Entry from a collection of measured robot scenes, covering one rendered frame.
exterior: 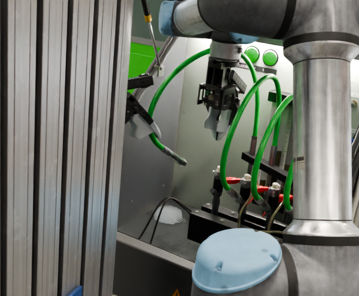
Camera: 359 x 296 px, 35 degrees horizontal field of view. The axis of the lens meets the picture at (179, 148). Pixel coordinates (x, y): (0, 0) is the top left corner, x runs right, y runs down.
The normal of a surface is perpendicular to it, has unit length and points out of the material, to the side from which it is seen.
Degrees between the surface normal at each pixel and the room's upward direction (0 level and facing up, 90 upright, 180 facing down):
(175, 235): 0
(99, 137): 90
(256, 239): 7
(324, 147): 67
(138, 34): 90
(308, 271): 41
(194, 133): 90
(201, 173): 90
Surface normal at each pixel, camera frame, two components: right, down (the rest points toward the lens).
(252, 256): -0.03, -0.94
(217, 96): -0.53, 0.22
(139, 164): 0.84, 0.25
